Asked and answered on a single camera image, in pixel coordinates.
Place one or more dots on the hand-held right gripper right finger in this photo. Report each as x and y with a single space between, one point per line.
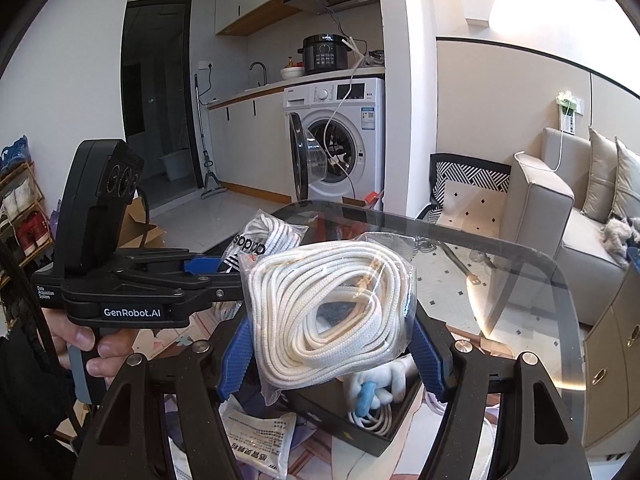
430 360

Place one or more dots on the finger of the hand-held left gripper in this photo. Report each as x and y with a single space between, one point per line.
210 265
220 292

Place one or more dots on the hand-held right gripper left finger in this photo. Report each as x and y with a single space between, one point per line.
237 360

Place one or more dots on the white and blue plush toy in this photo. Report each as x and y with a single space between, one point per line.
390 375

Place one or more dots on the bag of white shoelaces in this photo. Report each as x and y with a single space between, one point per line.
325 280

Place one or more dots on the black storage box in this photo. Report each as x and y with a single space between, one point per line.
330 422

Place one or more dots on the person's left hand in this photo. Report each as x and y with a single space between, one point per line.
107 360

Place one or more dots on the cardboard box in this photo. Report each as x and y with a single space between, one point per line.
145 235

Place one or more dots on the black and white striped packet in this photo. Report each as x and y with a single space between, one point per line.
270 240

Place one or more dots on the wooden shoe rack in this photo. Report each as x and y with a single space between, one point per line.
25 220

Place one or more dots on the red and white printed packet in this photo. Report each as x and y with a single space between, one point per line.
260 430

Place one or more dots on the flat mop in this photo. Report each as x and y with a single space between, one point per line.
212 191

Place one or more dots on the grey bucket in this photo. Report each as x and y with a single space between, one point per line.
175 167

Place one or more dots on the white kitchen counter cabinets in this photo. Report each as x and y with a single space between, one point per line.
250 145

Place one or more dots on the dark glass door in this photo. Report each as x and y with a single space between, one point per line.
155 85

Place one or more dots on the black patterned chair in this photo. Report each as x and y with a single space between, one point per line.
475 200

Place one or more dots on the red plastic item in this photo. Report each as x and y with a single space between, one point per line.
372 199

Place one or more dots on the beige sofa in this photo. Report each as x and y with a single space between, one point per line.
540 220

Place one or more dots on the beige side cabinet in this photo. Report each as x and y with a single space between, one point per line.
615 360

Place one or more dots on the white washing machine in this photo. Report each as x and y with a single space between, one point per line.
372 160

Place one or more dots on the curved metal faucet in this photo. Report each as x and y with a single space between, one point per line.
264 72

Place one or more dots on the white bowl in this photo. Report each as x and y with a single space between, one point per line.
292 72

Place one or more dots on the grey fur throw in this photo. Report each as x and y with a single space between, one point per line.
617 235

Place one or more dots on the black pressure cooker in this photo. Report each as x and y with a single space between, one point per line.
322 55

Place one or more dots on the beige satin cushion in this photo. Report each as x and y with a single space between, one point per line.
600 175

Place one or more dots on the grey satin cushion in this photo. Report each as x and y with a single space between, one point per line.
627 185

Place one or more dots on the white wall socket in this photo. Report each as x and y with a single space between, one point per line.
204 65

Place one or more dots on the white wall power strip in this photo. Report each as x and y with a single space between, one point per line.
570 112

